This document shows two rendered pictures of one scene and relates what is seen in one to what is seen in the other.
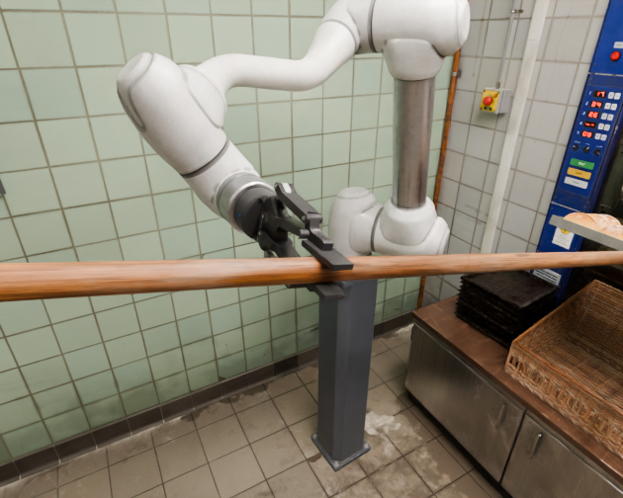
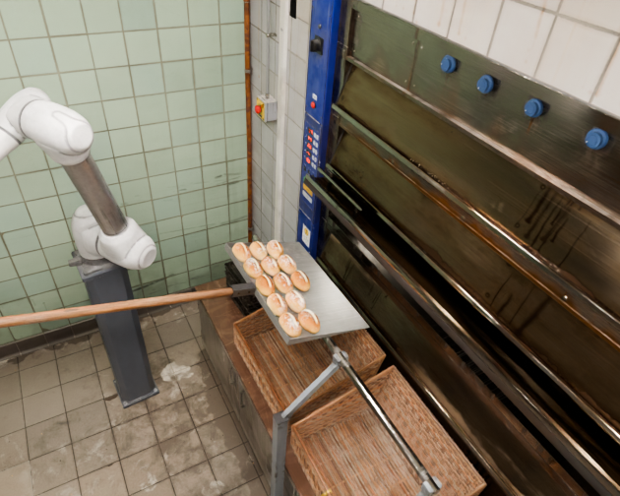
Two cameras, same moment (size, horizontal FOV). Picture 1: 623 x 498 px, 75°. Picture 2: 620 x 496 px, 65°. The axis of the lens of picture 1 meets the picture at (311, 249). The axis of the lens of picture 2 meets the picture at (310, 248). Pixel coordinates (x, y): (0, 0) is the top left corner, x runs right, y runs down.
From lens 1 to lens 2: 129 cm
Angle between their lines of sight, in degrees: 12
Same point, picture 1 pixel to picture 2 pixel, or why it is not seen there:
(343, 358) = (105, 329)
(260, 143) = not seen: hidden behind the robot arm
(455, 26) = (67, 145)
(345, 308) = (94, 294)
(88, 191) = not seen: outside the picture
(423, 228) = (122, 249)
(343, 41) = (1, 142)
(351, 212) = (80, 228)
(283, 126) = not seen: hidden behind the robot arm
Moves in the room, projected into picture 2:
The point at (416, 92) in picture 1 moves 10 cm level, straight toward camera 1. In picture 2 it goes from (71, 170) to (52, 186)
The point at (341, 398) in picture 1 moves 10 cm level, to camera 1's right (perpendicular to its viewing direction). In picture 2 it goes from (114, 356) to (134, 357)
